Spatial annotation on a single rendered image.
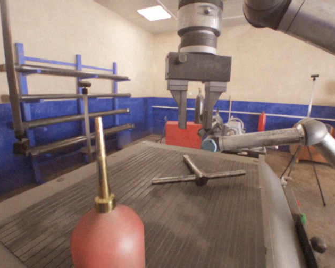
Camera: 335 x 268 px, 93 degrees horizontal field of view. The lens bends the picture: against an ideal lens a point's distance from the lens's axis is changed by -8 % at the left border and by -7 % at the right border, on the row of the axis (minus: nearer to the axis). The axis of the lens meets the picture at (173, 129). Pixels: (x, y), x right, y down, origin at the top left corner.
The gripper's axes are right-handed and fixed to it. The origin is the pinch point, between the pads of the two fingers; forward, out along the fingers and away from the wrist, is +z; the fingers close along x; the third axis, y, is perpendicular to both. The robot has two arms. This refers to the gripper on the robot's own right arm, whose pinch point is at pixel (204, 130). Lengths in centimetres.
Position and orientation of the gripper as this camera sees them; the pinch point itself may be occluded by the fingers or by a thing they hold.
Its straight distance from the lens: 92.4
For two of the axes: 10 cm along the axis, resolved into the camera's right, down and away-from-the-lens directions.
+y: 5.8, 8.1, -0.9
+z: -4.0, 1.9, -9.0
